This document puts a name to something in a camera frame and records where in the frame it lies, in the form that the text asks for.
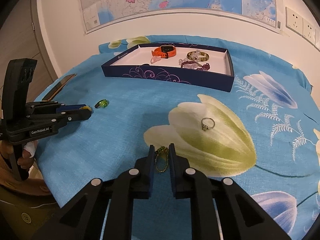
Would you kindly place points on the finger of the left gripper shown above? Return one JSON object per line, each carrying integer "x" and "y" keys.
{"x": 65, "y": 108}
{"x": 74, "y": 115}

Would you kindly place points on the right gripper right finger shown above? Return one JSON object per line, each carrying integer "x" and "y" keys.
{"x": 220, "y": 209}

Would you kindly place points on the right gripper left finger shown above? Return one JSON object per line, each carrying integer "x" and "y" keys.
{"x": 103, "y": 209}

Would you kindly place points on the green gold chain pendant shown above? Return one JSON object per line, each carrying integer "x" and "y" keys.
{"x": 161, "y": 159}

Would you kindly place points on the orange smartwatch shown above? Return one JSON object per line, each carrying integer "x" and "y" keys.
{"x": 165, "y": 51}

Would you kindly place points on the yellow black bangle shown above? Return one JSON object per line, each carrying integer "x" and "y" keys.
{"x": 198, "y": 56}

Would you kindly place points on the left hand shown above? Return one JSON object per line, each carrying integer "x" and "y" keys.
{"x": 25, "y": 161}

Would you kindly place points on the smartphone with gold edge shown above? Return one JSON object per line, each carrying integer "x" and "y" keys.
{"x": 57, "y": 88}

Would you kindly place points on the brown wooden door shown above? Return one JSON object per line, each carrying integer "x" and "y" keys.
{"x": 21, "y": 38}

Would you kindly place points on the blue floral bed sheet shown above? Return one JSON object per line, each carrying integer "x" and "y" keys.
{"x": 264, "y": 133}

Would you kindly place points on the dark blue shallow box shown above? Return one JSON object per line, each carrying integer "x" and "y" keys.
{"x": 216, "y": 73}

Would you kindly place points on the white wall socket panel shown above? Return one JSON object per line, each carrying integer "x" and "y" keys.
{"x": 302, "y": 27}

